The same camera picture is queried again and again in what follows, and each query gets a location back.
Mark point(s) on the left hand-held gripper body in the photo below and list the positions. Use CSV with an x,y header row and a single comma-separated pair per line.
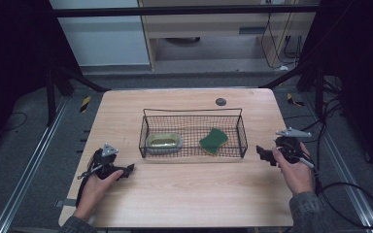
x,y
105,163

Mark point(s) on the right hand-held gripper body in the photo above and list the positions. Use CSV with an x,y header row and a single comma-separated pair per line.
x,y
291,149

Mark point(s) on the green and grey soap dish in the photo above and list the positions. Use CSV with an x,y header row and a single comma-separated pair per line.
x,y
163,142

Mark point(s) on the yellow and green sponge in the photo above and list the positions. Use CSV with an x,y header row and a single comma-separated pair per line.
x,y
213,140

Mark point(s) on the person's right hand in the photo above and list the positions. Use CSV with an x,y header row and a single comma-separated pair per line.
x,y
296,174

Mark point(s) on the person's left hand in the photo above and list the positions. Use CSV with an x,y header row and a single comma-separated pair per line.
x,y
94,191

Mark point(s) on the yellow and black floor tape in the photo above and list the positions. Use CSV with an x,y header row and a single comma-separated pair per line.
x,y
85,104
294,101

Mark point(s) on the grey tape strip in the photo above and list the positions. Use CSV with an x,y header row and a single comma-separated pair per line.
x,y
65,202

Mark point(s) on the black metal stand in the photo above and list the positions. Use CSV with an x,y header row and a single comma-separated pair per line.
x,y
50,97
319,93

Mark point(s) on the grey round table grommet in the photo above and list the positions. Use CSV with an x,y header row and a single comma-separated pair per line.
x,y
220,102

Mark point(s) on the dark curtain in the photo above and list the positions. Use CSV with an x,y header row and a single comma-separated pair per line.
x,y
13,64
362,64

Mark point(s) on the white cabinet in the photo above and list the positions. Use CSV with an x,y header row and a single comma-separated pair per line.
x,y
107,42

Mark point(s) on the light wooden desk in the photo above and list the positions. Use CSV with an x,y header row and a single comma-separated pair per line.
x,y
207,26

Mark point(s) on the metal floor rail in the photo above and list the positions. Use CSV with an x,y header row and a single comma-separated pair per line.
x,y
343,168
29,168

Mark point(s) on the black horizontal frame bar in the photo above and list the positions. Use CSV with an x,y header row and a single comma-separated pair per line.
x,y
175,11

